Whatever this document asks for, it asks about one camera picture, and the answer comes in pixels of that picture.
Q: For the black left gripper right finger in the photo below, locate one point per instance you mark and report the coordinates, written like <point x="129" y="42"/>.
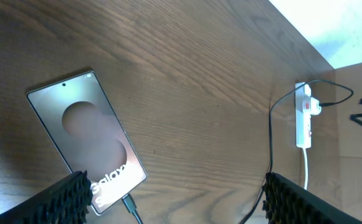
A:
<point x="288" y="203"/>

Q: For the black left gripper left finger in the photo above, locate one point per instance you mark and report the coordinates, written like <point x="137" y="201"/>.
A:
<point x="64" y="202"/>

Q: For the gold Galaxy smartphone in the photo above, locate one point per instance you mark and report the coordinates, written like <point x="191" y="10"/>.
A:
<point x="87" y="133"/>

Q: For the white USB charger plug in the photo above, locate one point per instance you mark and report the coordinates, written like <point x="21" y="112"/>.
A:
<point x="311" y="106"/>

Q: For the white power strip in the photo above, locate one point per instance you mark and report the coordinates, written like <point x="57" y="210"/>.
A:
<point x="302" y="115"/>

